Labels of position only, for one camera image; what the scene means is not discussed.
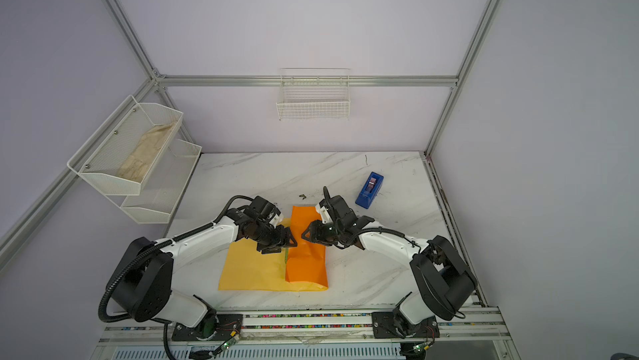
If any yellow orange wrapping paper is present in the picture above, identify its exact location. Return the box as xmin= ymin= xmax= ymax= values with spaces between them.
xmin=218 ymin=206 xmax=329 ymax=293

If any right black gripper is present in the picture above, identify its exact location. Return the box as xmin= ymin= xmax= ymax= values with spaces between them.
xmin=295 ymin=222 xmax=342 ymax=245

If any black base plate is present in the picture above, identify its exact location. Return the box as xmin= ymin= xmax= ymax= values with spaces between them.
xmin=171 ymin=313 xmax=244 ymax=342
xmin=371 ymin=312 xmax=440 ymax=339

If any blue tape dispenser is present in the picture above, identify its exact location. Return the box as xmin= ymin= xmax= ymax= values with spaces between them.
xmin=355 ymin=172 xmax=384 ymax=209

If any white wire wall basket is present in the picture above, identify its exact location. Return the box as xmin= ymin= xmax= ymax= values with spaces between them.
xmin=276 ymin=68 xmax=351 ymax=121

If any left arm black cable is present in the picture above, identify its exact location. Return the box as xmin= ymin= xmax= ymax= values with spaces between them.
xmin=97 ymin=194 xmax=256 ymax=323

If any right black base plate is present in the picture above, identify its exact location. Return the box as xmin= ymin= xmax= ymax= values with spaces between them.
xmin=371 ymin=312 xmax=440 ymax=339

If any white mesh shelf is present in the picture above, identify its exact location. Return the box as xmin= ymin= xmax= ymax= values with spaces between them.
xmin=121 ymin=139 xmax=201 ymax=224
xmin=67 ymin=95 xmax=183 ymax=196

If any aluminium frame rail front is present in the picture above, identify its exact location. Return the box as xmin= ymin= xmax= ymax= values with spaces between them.
xmin=98 ymin=307 xmax=513 ymax=347

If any upper white mesh shelf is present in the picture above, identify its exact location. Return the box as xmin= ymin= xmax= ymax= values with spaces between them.
xmin=67 ymin=95 xmax=183 ymax=196

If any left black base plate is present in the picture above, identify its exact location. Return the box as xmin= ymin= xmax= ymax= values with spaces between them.
xmin=171 ymin=313 xmax=244 ymax=342

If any lower white mesh shelf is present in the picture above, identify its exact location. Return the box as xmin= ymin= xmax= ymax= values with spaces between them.
xmin=121 ymin=139 xmax=201 ymax=224

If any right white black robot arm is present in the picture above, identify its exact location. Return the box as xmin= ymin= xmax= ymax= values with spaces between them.
xmin=301 ymin=195 xmax=478 ymax=334

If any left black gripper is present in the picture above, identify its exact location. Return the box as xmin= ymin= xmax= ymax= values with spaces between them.
xmin=252 ymin=222 xmax=297 ymax=255

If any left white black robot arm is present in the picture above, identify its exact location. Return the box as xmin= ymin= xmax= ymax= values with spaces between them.
xmin=98 ymin=196 xmax=297 ymax=328

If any beige cloth in shelf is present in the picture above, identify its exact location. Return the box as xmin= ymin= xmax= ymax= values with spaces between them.
xmin=116 ymin=122 xmax=176 ymax=183

